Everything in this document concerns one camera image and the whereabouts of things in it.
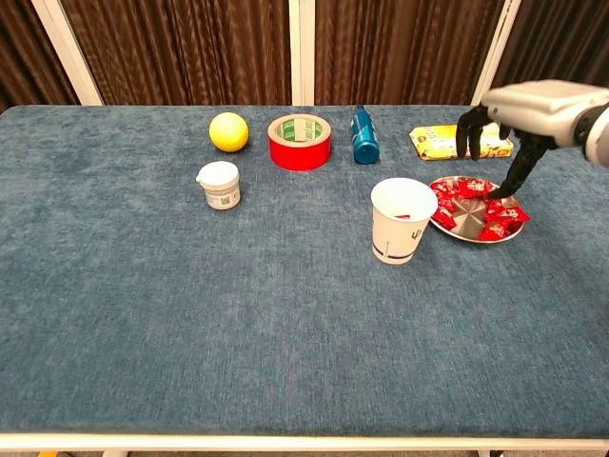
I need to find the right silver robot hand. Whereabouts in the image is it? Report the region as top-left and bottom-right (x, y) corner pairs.
(455, 79), (609, 201)

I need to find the metal bowl of red candies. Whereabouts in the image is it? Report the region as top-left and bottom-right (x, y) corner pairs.
(427, 174), (526, 245)

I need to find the white paper cup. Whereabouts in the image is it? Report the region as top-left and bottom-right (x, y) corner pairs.
(370, 177), (440, 266)

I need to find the brown pleated curtain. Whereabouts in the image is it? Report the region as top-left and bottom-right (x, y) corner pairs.
(313, 0), (509, 107)
(484, 0), (609, 104)
(0, 0), (80, 114)
(61, 0), (292, 107)

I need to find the yellow snack box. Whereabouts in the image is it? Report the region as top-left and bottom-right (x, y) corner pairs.
(408, 123), (516, 162)

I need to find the blue spray bottle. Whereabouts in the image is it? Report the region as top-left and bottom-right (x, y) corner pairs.
(350, 105), (382, 165)

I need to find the red tape roll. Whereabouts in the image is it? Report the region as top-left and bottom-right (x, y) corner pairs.
(266, 113), (333, 172)

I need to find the yellow ball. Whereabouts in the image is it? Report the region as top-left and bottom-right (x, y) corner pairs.
(208, 111), (250, 153)

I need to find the small white jar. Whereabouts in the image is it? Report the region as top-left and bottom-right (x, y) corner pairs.
(195, 160), (242, 211)

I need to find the blue fabric table cover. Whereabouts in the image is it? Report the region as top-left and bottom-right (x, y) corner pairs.
(0, 104), (609, 439)

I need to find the white partition post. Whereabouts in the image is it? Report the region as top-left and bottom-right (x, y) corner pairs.
(287, 0), (316, 107)
(471, 0), (523, 106)
(30, 0), (105, 107)

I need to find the white table frame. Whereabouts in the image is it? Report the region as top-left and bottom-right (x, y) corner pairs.
(0, 431), (609, 457)

